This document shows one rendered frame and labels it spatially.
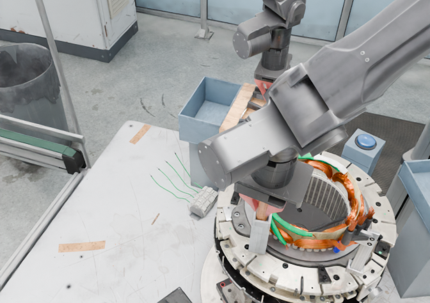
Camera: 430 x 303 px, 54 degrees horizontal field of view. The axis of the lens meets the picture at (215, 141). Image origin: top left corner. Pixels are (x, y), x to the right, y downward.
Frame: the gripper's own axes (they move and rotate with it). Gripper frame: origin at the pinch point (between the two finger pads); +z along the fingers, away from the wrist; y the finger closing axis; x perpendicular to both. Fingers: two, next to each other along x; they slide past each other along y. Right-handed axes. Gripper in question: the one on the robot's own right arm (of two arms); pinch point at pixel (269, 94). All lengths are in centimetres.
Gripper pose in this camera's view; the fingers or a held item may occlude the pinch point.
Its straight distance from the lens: 102.6
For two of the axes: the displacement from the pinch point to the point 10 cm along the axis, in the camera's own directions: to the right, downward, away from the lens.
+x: 9.4, 2.5, -2.4
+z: 0.0, 7.0, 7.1
